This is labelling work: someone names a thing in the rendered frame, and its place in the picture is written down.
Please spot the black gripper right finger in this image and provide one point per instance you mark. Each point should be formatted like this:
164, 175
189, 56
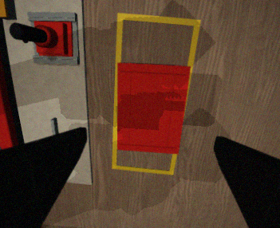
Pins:
254, 179

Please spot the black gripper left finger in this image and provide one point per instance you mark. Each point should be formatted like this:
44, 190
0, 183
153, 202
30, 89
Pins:
33, 174

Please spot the yellow rectangular frame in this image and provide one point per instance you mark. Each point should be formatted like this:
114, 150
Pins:
119, 27

